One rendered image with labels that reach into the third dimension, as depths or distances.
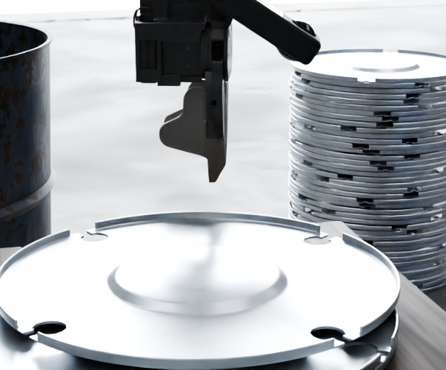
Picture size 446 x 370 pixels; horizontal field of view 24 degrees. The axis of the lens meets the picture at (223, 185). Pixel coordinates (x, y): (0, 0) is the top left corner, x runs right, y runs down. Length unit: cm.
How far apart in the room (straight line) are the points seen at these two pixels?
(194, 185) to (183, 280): 157
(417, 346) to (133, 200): 155
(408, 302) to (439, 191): 93
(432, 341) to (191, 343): 17
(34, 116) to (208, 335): 49
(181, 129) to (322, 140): 74
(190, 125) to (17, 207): 24
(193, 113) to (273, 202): 127
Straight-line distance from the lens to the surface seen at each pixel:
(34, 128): 113
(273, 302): 74
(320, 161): 169
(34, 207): 115
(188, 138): 96
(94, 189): 231
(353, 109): 165
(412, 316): 77
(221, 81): 92
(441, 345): 73
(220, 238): 86
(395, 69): 172
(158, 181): 236
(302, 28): 94
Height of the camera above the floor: 65
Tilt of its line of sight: 16 degrees down
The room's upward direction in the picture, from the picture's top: straight up
